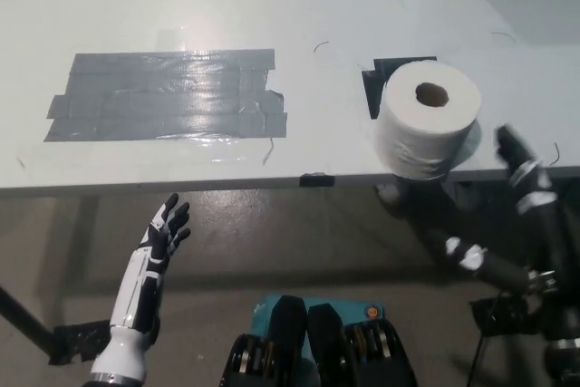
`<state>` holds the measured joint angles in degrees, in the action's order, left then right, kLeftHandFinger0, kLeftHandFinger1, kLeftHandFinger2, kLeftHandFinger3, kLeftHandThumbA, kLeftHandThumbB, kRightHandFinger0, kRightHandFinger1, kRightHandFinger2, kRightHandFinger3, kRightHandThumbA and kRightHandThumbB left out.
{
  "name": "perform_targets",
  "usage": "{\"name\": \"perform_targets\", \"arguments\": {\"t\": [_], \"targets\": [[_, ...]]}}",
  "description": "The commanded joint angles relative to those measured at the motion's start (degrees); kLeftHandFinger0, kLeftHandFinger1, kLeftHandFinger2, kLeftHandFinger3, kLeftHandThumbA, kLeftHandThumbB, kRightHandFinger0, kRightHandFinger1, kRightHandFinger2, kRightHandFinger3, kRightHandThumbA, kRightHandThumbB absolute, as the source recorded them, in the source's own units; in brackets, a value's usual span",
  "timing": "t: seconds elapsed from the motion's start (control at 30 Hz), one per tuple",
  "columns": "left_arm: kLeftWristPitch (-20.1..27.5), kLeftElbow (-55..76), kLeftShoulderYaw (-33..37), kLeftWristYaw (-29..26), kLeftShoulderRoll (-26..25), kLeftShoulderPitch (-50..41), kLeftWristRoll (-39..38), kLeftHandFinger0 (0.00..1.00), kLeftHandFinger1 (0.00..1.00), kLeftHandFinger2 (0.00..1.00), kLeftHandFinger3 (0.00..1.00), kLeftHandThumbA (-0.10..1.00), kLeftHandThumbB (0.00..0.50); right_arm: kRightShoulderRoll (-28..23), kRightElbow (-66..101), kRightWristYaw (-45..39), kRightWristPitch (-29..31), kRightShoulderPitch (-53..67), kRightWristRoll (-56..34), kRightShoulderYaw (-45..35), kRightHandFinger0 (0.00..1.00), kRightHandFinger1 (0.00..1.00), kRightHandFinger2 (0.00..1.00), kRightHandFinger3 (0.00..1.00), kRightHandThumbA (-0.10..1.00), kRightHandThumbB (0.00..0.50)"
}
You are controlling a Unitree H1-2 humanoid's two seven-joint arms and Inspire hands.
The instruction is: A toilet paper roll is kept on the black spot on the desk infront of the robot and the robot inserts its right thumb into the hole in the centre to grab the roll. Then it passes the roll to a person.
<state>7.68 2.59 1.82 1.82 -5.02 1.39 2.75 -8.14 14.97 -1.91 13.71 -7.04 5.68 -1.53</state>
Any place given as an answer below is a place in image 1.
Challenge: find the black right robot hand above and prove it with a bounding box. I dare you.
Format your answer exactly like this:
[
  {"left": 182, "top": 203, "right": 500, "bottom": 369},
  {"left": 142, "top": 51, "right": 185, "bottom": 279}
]
[{"left": 425, "top": 122, "right": 580, "bottom": 315}]

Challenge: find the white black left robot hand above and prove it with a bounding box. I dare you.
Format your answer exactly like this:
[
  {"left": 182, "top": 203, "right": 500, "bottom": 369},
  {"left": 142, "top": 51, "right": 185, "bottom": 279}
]
[{"left": 90, "top": 192, "right": 192, "bottom": 382}]

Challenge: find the white toilet paper roll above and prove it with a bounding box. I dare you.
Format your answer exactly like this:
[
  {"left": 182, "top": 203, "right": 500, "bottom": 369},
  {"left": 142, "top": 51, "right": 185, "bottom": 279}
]
[{"left": 373, "top": 59, "right": 482, "bottom": 179}]

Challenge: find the black metal table leg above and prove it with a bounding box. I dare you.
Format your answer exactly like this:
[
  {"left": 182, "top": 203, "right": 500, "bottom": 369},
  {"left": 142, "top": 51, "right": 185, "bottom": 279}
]
[{"left": 0, "top": 285, "right": 58, "bottom": 361}]

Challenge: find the pale shoe toe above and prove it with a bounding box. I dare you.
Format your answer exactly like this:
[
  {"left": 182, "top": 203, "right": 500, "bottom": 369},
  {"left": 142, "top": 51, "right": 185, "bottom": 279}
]
[{"left": 375, "top": 182, "right": 405, "bottom": 205}]

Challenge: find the black square marker pad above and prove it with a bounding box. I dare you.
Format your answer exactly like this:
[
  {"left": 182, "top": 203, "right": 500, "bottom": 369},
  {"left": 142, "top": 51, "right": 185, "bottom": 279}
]
[{"left": 361, "top": 56, "right": 439, "bottom": 121}]

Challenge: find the black cable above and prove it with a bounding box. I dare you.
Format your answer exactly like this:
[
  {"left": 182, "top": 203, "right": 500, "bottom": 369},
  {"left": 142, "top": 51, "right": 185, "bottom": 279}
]
[{"left": 469, "top": 332, "right": 494, "bottom": 387}]

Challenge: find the grey duct tape patch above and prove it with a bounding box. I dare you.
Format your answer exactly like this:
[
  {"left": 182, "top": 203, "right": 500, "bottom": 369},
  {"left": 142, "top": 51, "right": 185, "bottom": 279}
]
[{"left": 43, "top": 47, "right": 289, "bottom": 144}]

